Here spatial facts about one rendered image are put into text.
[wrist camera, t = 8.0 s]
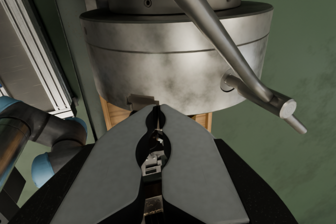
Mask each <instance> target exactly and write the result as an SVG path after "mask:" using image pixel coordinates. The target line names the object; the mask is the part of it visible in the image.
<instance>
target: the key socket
mask: <svg viewBox="0 0 336 224"><path fill-rule="evenodd" d="M230 73H231V74H232V75H233V76H235V77H238V75H237V74H236V73H235V72H234V71H233V69H232V68H230V69H229V70H227V71H226V72H225V73H224V74H223V75H222V77H221V79H220V84H219V85H220V88H221V90H223V91H225V92H226V91H230V90H232V89H233V87H231V86H228V85H227V84H226V83H224V81H225V80H226V78H227V77H228V76H229V74H230ZM238 78H239V77H238Z"/></svg>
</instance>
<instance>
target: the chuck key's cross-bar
mask: <svg viewBox="0 0 336 224"><path fill-rule="evenodd" d="M174 1H175V2H176V3H177V4H178V6H179V7H180V8H181V9H182V10H183V12H184V13H185V14H186V15H187V16H188V17H189V19H190V20H191V21H192V22H193V23H194V25H195V26H196V27H197V28H198V29H199V30H200V32H201V33H202V34H203V35H204V36H205V38H206V39H207V40H208V41H209V42H210V44H211V45H212V46H213V47H214V48H215V49H216V51H217V52H218V53H219V54H220V55H221V57H222V58H223V59H224V60H225V61H226V62H227V64H228V65H229V66H230V67H231V68H232V70H233V71H234V72H235V73H236V74H237V76H238V77H239V78H240V79H241V80H242V81H243V83H244V84H245V85H246V86H247V87H248V88H249V89H250V90H251V91H252V92H254V93H255V94H256V95H257V96H258V97H259V98H260V99H261V100H262V101H264V102H265V103H268V102H270V101H271V100H272V99H273V97H274V94H273V93H272V92H271V91H270V90H269V89H268V88H267V87H266V86H265V85H264V84H263V83H262V82H261V81H260V80H259V79H258V78H257V76H256V75H255V73H254V72H253V70H252V69H251V67H250V66H249V64H248V63H247V61H246V59H245V58H244V56H243V55H242V53H241V52H240V50H239V49H238V47H237V46H236V44H235V43H234V41H233V40H232V38H231V37H230V35H229V33H228V32H227V30H226V29H225V27H224V26H223V24H222V23H221V21H220V20H219V18H218V17H217V15H216V14H215V12H214V11H213V9H212V8H211V6H210V4H209V3H208V1H207V0H174ZM283 120H285V121H286V122H287V123H288V124H289V125H290V126H291V127H292V128H293V129H295V130H296V131H297V132H298V133H299V134H305V133H306V132H307V128H306V127H305V126H304V125H303V124H302V123H301V122H300V121H299V120H298V119H297V118H296V117H295V115H294V114H292V115H291V116H289V117H287V118H284V119H283Z"/></svg>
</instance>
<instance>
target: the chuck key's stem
mask: <svg viewBox="0 0 336 224"><path fill-rule="evenodd" d="M224 83H225V84H227V85H228V86H231V87H233V88H234V89H236V90H237V93H238V94H239V95H240V96H242V97H244V98H246V99H248V100H249V101H251V102H253V103H255V104H256V105H258V106H260V107H262V108H264V109H265V110H267V111H269V112H271V113H272V114H274V115H276V116H278V117H280V118H281V119H285V118H288V117H290V116H291V115H292V114H293V112H294V111H295V109H296V106H297V104H296V100H295V99H293V98H291V97H288V96H286V95H284V94H282V93H279V92H277V91H275V90H273V89H271V88H268V87H267V88H268V89H269V90H270V91H271V92H272V93H273V95H274V96H273V98H272V100H271V101H269V102H264V101H262V100H261V99H260V98H259V97H258V96H257V95H256V94H255V93H254V92H252V91H251V90H250V89H249V88H248V87H247V86H246V85H245V84H244V83H243V81H242V80H241V79H240V78H238V77H236V76H234V75H232V74H231V73H230V74H229V76H228V77H227V78H226V80H225V81H224Z"/></svg>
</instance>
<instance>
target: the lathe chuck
mask: <svg viewBox="0 0 336 224"><path fill-rule="evenodd" d="M269 33H270V32H269ZM269 33H268V34H267V35H265V36H264V37H262V38H260V39H257V40H255V41H251V42H248V43H244V44H240V45H237V48H238V49H239V51H240V52H241V54H242V55H243V57H244V58H245V60H246V61H247V63H248V64H249V66H250V67H251V69H252V70H253V72H254V73H255V75H256V76H257V78H258V79H259V80H261V75H262V69H263V64H264V59H265V54H266V48H267V43H268V38H269ZM85 44H86V48H87V53H88V57H89V61H90V65H91V69H92V73H93V77H94V82H95V86H96V90H97V92H98V93H99V95H100V96H101V97H102V98H103V99H104V100H106V101H107V102H109V103H111V104H112V105H115V106H117V107H119V108H122V109H124V110H128V111H131V112H132V111H133V104H132V103H131V102H129V101H128V97H129V96H130V95H131V94H135V95H142V96H152V97H154V100H155V101H159V105H162V104H167V105H169V106H171V107H172V108H174V109H176V110H177V111H179V112H181V113H183V114H184V115H186V116H192V115H200V114H206V113H211V112H216V111H220V110H223V109H226V108H229V107H232V106H234V105H236V104H239V103H241V102H242V101H244V100H246V98H244V97H243V96H241V95H239V94H238V92H237V89H235V88H233V89H231V90H229V91H223V90H221V88H220V80H221V77H222V76H223V74H224V73H225V72H226V71H227V70H229V69H231V67H230V66H229V65H228V64H227V62H226V61H225V60H224V59H223V58H222V56H221V55H220V54H219V53H218V52H217V51H216V49H209V50H198V51H184V52H134V51H122V50H113V49H107V48H102V47H98V46H95V45H92V44H90V43H88V42H87V41H86V40H85Z"/></svg>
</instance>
